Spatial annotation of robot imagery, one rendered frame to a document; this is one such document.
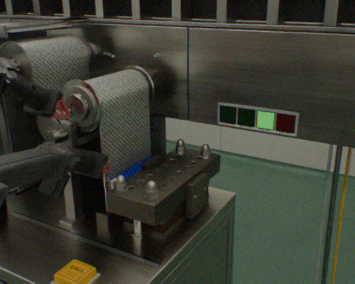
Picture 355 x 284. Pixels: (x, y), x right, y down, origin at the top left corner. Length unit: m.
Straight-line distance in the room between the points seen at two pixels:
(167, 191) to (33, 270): 0.39
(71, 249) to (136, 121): 0.42
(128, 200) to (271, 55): 0.56
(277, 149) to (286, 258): 1.40
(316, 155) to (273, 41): 2.65
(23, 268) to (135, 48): 0.76
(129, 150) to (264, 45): 0.50
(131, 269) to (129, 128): 0.42
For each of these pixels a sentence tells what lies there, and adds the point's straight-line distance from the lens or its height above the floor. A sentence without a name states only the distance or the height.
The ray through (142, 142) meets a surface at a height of 1.09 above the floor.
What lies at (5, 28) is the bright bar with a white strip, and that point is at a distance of 1.30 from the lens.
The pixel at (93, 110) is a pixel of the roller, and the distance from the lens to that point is 1.14.
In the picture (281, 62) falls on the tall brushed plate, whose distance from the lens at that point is 1.21.
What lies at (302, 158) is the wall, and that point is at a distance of 3.84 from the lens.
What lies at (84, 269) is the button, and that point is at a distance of 1.07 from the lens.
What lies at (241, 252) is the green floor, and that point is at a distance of 2.72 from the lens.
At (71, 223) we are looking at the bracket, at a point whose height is 0.91.
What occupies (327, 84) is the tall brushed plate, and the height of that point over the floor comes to 1.31.
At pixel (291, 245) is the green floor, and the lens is 2.84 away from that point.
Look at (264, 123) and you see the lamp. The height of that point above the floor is 1.18.
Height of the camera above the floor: 1.55
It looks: 20 degrees down
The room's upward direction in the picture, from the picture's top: straight up
